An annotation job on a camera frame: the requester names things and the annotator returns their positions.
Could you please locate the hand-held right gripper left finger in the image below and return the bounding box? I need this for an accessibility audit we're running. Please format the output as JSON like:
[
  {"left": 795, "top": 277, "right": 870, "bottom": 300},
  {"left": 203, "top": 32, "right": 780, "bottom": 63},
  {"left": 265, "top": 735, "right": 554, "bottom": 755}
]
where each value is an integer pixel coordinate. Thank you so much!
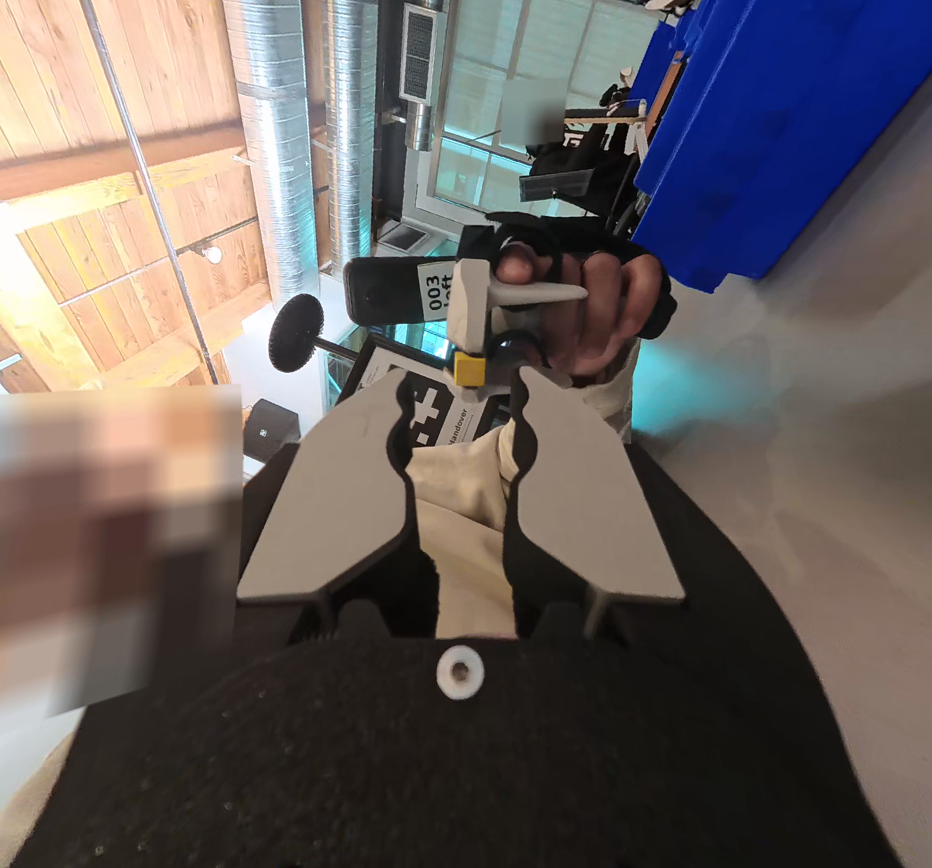
[{"left": 236, "top": 370, "right": 439, "bottom": 642}]

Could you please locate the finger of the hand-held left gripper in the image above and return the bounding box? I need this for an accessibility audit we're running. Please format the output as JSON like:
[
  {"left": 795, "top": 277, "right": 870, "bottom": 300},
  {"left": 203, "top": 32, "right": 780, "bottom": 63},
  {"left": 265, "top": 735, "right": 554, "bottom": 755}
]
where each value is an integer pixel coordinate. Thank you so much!
[{"left": 444, "top": 258, "right": 498, "bottom": 353}]

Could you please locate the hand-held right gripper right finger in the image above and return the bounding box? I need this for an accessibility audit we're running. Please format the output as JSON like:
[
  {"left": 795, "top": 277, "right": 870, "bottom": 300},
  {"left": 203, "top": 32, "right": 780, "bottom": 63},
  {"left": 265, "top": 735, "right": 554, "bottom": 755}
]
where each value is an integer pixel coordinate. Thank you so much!
[{"left": 502, "top": 366, "right": 688, "bottom": 639}]

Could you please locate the blue plastic bin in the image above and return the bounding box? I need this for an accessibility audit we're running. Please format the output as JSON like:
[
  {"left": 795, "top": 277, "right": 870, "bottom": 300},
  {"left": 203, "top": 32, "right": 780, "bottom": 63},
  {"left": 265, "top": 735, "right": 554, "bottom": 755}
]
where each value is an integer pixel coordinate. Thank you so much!
[{"left": 630, "top": 0, "right": 932, "bottom": 295}]

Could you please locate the grey desk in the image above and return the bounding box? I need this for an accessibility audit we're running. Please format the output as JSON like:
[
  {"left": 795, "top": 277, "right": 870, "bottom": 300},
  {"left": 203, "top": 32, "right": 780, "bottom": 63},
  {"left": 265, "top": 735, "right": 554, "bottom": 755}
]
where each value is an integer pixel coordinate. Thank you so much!
[{"left": 626, "top": 74, "right": 932, "bottom": 868}]

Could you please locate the person's left hand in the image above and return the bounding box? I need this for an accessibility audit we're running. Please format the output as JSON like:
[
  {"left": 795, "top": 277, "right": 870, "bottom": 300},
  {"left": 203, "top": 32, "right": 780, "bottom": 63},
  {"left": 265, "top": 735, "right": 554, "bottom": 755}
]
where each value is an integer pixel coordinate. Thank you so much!
[{"left": 495, "top": 238, "right": 667, "bottom": 390}]

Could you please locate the black round disc stand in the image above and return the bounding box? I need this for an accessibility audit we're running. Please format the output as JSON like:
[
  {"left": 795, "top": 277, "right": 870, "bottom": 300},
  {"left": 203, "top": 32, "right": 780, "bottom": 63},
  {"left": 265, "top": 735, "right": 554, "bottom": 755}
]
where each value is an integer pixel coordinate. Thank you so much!
[{"left": 268, "top": 294, "right": 365, "bottom": 374}]

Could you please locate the black speaker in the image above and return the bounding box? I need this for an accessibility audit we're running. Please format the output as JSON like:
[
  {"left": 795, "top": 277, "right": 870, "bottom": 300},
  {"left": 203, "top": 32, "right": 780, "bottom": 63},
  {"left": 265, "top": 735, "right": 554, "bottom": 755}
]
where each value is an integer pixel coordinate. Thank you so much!
[{"left": 242, "top": 400, "right": 301, "bottom": 463}]

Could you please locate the framed tag poster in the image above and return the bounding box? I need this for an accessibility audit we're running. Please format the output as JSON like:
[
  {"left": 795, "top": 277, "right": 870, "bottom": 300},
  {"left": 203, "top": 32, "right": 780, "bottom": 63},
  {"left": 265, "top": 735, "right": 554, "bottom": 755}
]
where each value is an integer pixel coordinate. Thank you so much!
[{"left": 336, "top": 333, "right": 514, "bottom": 455}]

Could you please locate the white air vent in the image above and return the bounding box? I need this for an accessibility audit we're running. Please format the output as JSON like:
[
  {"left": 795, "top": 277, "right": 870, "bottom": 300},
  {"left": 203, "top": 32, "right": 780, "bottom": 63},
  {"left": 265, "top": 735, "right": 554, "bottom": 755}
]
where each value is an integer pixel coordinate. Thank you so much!
[{"left": 399, "top": 3, "right": 447, "bottom": 106}]

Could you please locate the silver ventilation duct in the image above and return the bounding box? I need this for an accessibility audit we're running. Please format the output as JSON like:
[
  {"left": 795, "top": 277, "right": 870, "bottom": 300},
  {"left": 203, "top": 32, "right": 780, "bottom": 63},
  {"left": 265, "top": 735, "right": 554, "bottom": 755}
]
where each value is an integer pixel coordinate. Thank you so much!
[
  {"left": 211, "top": 0, "right": 321, "bottom": 304},
  {"left": 316, "top": 0, "right": 383, "bottom": 272}
]

